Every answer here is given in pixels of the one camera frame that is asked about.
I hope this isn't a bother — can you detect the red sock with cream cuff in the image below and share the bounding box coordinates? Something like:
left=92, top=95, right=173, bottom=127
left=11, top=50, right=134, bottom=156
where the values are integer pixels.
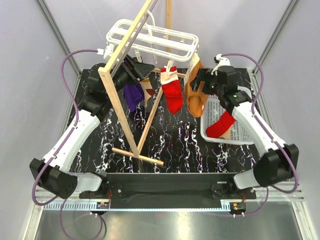
left=160, top=66, right=183, bottom=115

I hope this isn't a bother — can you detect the white perforated plastic basket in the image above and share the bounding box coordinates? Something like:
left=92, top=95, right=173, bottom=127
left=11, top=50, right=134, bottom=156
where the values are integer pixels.
left=200, top=95, right=253, bottom=145

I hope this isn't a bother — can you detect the wooden drying rack frame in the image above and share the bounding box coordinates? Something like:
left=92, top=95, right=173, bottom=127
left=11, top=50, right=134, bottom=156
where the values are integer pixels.
left=98, top=10, right=164, bottom=166

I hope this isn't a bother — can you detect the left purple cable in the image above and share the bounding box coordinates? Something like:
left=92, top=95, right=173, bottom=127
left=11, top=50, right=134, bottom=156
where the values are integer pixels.
left=31, top=48, right=108, bottom=240

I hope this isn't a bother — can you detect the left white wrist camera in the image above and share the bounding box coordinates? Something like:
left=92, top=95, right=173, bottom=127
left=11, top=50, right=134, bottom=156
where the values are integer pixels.
left=97, top=43, right=115, bottom=61

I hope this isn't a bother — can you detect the beige striped sock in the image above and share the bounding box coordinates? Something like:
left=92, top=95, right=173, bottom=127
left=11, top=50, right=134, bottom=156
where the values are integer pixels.
left=139, top=78, right=156, bottom=108

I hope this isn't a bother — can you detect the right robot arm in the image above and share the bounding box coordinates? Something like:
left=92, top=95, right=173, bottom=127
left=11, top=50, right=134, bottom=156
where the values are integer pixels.
left=191, top=65, right=299, bottom=199

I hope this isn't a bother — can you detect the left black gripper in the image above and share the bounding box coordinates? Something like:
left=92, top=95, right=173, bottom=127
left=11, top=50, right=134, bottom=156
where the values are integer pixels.
left=105, top=54, right=155, bottom=99

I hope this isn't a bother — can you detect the white plastic clip hanger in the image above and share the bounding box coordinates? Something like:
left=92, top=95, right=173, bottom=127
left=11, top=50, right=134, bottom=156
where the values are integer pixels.
left=106, top=18, right=199, bottom=71

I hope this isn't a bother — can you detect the purple sock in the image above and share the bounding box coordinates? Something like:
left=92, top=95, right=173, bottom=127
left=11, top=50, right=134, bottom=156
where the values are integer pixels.
left=123, top=83, right=145, bottom=112

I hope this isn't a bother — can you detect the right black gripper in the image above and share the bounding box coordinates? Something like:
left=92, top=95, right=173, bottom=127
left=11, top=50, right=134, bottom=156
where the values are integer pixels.
left=189, top=68, right=223, bottom=98

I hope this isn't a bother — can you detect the grey metal rack rod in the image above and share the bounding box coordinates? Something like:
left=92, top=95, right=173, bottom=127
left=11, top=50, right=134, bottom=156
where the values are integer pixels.
left=105, top=0, right=158, bottom=78

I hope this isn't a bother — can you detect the red sock in basket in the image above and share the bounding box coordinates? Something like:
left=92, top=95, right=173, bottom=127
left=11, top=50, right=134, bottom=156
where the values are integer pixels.
left=205, top=111, right=236, bottom=138

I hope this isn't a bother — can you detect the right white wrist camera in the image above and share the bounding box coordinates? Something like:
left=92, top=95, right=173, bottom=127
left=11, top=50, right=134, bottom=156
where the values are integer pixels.
left=211, top=54, right=231, bottom=76

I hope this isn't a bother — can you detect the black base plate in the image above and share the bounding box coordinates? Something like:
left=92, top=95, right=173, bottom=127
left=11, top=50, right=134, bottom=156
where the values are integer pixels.
left=79, top=171, right=261, bottom=211

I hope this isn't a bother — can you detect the orange sock with cream cuff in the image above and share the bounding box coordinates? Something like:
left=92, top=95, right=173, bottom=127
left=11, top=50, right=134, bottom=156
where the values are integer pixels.
left=183, top=52, right=209, bottom=118

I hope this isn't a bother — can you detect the black marble pattern mat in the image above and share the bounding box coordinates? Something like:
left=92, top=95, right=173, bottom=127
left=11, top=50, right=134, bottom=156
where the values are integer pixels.
left=70, top=68, right=266, bottom=174

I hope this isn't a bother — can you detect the purple cable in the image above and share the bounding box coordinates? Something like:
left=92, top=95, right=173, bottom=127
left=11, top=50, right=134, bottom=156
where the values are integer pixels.
left=199, top=52, right=300, bottom=217
left=31, top=48, right=108, bottom=240

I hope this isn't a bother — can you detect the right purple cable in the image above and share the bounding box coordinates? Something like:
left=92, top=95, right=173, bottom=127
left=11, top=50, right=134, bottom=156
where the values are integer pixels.
left=199, top=52, right=300, bottom=217

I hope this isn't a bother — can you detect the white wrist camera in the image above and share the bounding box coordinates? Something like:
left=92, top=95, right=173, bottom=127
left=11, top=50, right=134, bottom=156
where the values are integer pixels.
left=211, top=54, right=231, bottom=76
left=97, top=43, right=115, bottom=61

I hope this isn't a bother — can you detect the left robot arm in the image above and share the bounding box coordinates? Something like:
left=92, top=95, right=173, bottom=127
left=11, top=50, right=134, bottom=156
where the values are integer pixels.
left=29, top=63, right=113, bottom=199

